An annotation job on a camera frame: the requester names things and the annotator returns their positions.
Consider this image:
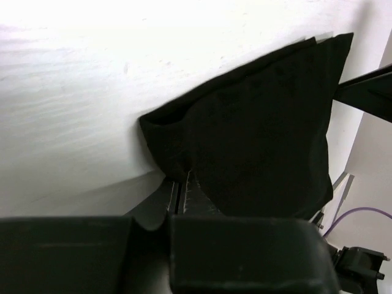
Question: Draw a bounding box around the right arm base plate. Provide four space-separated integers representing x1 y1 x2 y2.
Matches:
328 245 391 294

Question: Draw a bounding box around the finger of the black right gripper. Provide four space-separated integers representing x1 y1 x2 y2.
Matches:
333 64 392 123

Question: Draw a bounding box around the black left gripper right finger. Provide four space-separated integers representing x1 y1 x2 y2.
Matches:
168 171 340 293

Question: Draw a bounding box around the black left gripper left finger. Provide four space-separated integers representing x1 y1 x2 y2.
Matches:
1 179 179 293

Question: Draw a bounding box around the black skirt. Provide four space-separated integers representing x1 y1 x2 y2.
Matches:
139 33 353 219

